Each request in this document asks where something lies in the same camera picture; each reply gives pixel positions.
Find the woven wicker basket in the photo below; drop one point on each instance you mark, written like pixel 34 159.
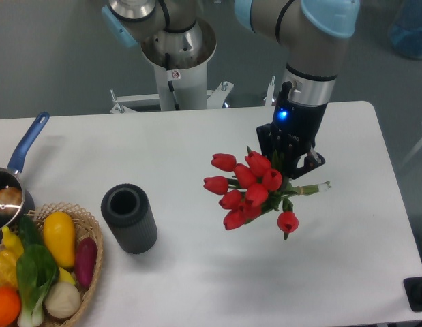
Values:
pixel 86 225

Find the blue translucent bin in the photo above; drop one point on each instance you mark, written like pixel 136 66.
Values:
pixel 405 32

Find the black device at table edge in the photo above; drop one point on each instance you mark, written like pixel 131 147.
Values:
pixel 413 288

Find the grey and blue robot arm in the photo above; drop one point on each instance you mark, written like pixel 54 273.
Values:
pixel 316 34

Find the small yellow pepper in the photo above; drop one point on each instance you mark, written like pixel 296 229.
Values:
pixel 12 242

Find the purple eggplant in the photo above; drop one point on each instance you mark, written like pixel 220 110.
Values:
pixel 85 260

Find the white garlic bulb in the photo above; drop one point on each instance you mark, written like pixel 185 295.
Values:
pixel 63 300

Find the dark grey ribbed vase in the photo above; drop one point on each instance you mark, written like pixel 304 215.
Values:
pixel 126 210

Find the yellow squash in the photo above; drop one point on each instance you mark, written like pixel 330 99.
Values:
pixel 59 237

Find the orange fruit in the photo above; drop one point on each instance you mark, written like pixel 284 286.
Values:
pixel 10 305

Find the bread roll in pan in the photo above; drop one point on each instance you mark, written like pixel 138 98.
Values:
pixel 10 198

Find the blue handled saucepan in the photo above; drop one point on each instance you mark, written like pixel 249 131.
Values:
pixel 10 175

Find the red tulip bouquet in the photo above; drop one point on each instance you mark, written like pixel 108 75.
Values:
pixel 257 187

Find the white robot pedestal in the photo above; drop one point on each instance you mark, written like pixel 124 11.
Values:
pixel 180 64

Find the yellow bell pepper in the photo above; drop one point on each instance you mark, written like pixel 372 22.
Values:
pixel 8 276

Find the green bok choy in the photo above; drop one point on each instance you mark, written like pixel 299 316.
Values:
pixel 36 271

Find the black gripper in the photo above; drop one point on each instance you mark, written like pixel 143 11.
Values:
pixel 296 124

